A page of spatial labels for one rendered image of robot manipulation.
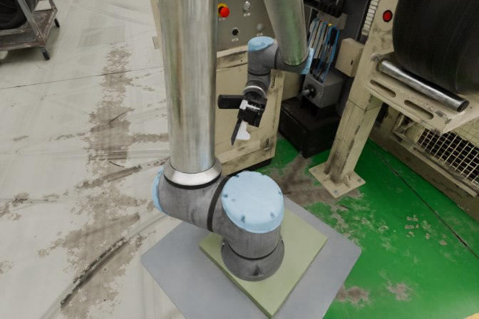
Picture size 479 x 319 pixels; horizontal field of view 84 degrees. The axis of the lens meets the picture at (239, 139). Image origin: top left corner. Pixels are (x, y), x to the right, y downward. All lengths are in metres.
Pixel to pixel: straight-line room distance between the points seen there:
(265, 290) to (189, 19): 0.69
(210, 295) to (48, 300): 1.04
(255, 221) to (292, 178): 1.28
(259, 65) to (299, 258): 0.65
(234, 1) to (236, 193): 0.85
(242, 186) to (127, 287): 1.07
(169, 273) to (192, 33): 0.68
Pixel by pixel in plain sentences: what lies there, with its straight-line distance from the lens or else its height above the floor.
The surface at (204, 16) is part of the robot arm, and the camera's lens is 0.54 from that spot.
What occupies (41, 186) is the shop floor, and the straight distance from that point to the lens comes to 2.22.
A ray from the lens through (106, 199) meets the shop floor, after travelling 1.93.
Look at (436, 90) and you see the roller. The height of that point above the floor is 0.92.
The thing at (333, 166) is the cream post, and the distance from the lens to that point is 1.83.
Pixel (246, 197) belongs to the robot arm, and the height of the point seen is 0.91.
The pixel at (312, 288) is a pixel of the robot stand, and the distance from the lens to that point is 0.90.
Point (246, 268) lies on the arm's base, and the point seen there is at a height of 0.69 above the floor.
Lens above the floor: 1.43
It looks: 43 degrees down
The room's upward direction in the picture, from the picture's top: straight up
